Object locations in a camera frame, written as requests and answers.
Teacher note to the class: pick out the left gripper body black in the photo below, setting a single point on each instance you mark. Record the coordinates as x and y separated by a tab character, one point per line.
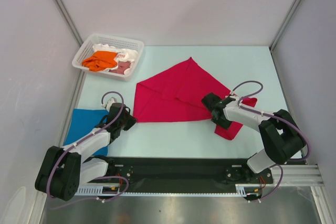
128	121

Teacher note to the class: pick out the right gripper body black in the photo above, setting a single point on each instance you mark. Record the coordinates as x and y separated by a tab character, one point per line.
223	123

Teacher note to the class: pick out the red t shirt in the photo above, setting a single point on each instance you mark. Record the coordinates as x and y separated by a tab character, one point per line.
175	95

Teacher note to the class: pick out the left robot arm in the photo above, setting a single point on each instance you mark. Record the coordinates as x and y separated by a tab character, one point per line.
64	169

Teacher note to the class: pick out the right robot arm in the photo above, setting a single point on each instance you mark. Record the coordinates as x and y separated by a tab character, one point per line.
279	133

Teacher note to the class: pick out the folded blue t shirt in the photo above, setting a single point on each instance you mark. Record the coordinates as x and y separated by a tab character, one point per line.
83	122

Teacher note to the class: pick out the maroon t shirt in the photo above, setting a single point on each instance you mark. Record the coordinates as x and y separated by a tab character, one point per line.
123	68

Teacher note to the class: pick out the white plastic basket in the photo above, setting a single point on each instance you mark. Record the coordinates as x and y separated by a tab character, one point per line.
86	51

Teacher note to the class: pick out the white t shirt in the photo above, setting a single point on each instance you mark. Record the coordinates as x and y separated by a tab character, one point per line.
123	54

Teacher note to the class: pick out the orange t shirt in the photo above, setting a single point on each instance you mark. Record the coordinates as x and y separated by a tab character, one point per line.
100	60

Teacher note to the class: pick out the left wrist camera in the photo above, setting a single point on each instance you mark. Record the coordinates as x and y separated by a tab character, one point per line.
109	102

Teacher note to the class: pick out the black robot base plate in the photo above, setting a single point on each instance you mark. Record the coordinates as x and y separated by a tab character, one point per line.
164	171

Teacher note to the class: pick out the white slotted cable duct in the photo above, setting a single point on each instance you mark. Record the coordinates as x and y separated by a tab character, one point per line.
167	190

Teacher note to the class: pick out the right aluminium frame post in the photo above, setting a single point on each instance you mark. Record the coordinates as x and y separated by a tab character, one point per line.
284	25

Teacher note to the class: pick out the aluminium frame post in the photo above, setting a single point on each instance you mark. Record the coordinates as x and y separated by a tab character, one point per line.
284	25
69	21

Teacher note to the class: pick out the left aluminium frame post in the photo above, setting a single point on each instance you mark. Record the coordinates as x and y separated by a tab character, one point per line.
69	21

